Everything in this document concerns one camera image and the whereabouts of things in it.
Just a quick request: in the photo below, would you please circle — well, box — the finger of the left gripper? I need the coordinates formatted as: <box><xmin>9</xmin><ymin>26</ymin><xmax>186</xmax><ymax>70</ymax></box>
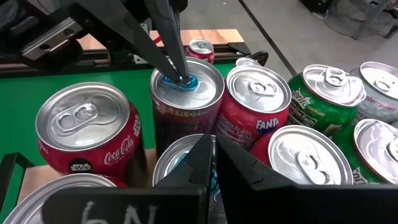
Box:
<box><xmin>74</xmin><ymin>0</ymin><xmax>183</xmax><ymax>84</ymax></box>
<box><xmin>144</xmin><ymin>0</ymin><xmax>191</xmax><ymax>83</ymax></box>

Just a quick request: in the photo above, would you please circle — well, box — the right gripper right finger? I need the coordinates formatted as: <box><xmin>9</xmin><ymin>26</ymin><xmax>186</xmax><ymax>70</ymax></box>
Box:
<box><xmin>216</xmin><ymin>133</ymin><xmax>398</xmax><ymax>224</ymax></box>

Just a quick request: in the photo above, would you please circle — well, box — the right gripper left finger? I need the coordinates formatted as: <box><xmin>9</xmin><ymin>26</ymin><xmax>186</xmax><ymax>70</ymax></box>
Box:
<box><xmin>42</xmin><ymin>133</ymin><xmax>215</xmax><ymax>224</ymax></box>

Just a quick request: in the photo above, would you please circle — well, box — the slim blue silver energy can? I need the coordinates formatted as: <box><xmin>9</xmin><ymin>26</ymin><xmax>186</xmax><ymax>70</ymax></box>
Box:
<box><xmin>235</xmin><ymin>57</ymin><xmax>261</xmax><ymax>68</ymax></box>
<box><xmin>149</xmin><ymin>57</ymin><xmax>225</xmax><ymax>156</ymax></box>
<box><xmin>152</xmin><ymin>133</ymin><xmax>226</xmax><ymax>224</ymax></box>

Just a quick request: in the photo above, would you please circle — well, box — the green soda can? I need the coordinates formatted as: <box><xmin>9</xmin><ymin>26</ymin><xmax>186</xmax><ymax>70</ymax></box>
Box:
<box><xmin>331</xmin><ymin>118</ymin><xmax>398</xmax><ymax>185</ymax></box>
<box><xmin>285</xmin><ymin>63</ymin><xmax>368</xmax><ymax>136</ymax></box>

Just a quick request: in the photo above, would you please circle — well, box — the red Coca-Cola can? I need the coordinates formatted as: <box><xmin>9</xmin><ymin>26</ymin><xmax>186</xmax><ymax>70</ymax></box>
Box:
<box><xmin>1</xmin><ymin>173</ymin><xmax>128</xmax><ymax>224</ymax></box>

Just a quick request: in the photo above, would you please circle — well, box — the red-orange Fanta can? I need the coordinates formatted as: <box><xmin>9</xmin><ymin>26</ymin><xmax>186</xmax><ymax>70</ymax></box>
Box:
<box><xmin>214</xmin><ymin>64</ymin><xmax>292</xmax><ymax>150</ymax></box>

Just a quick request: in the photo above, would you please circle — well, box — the silver and red soda can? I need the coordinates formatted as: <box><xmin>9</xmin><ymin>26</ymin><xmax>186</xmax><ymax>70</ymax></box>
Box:
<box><xmin>349</xmin><ymin>61</ymin><xmax>398</xmax><ymax>125</ymax></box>

